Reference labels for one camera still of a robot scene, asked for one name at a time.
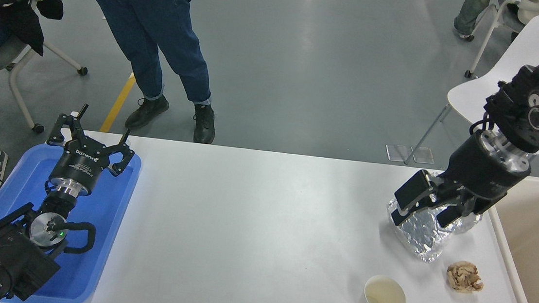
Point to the crumpled tan paper ball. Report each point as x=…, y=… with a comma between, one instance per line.
x=464, y=277

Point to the grey wheeled chair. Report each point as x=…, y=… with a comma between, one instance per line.
x=16, y=85

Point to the black jacket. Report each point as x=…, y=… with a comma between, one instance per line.
x=23, y=13

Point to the white paper cup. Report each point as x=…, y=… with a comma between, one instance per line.
x=383, y=298

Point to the white plastic chair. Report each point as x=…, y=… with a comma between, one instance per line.
x=527, y=52

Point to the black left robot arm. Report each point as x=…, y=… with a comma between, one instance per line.
x=11, y=256

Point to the white-framed wheeled chair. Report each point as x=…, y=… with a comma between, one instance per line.
x=487, y=34

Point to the standing person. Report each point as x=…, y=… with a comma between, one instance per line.
x=153, y=29

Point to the clear floor plate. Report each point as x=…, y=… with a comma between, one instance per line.
x=397, y=153
x=423, y=155

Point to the crumpled foil tray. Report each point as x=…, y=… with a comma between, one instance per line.
x=420, y=238

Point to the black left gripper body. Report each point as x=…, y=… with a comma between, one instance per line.
x=80, y=166

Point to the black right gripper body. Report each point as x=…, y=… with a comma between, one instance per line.
x=482, y=172

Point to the blue plastic tray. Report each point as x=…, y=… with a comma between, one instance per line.
x=96, y=234

